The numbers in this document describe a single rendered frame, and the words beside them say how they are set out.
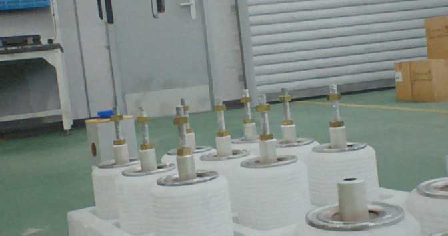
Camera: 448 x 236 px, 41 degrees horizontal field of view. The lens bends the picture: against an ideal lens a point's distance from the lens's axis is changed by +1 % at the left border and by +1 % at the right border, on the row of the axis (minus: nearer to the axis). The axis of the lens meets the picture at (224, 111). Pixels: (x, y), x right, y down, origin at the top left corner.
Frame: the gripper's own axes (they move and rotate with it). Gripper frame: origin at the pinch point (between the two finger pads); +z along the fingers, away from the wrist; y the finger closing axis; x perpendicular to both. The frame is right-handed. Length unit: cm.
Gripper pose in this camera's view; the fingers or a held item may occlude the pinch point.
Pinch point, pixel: (131, 11)
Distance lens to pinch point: 82.4
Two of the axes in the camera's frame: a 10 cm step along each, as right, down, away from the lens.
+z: 1.1, 9.9, 0.7
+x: 1.7, -0.8, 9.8
